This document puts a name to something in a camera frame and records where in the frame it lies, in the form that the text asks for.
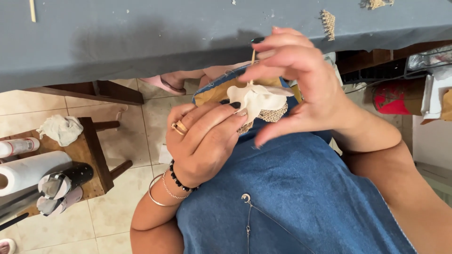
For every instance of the person's right hand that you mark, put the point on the person's right hand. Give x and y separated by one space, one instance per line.
314 88

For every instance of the person's left hand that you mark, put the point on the person's left hand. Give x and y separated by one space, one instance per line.
194 148

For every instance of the burlap piece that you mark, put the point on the burlap piece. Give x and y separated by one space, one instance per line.
272 114

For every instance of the cream clay flower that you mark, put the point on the cream clay flower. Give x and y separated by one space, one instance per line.
261 98

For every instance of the thin wooden stick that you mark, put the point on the thin wooden stick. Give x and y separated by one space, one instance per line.
253 56

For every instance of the silver bangle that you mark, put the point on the silver bangle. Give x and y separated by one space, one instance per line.
152 195

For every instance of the frayed burlap scrap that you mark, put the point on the frayed burlap scrap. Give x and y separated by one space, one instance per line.
329 24

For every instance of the pink slipper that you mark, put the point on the pink slipper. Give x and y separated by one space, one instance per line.
162 85

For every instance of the red bucket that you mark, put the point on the red bucket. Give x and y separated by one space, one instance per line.
392 98

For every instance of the dark wooden table beam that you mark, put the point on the dark wooden table beam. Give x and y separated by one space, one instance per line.
106 91

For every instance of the small burlap scrap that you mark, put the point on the small burlap scrap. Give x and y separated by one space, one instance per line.
378 3

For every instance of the brown wooden stool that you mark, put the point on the brown wooden stool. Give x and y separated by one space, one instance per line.
88 155

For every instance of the blue denim top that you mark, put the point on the blue denim top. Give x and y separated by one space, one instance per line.
300 194

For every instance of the white box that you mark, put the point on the white box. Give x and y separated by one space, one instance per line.
434 95

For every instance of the grey tablecloth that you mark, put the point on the grey tablecloth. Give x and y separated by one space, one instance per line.
141 35

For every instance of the black dotted cup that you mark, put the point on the black dotted cup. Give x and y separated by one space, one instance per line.
67 178

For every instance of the crumpled white cloth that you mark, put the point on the crumpled white cloth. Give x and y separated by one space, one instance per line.
61 128

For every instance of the pink cup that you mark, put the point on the pink cup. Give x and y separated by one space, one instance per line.
60 203

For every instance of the white paper towel roll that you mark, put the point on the white paper towel roll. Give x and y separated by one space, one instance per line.
31 171

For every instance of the white tube with red label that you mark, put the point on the white tube with red label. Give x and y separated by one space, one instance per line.
17 146

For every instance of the grey metal bar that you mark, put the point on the grey metal bar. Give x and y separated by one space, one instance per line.
17 203

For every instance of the black rod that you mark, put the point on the black rod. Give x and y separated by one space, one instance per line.
12 222

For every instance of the pink and white shoe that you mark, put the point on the pink and white shoe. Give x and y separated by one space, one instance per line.
6 246

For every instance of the pale wooden stick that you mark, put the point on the pale wooden stick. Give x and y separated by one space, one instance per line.
32 10

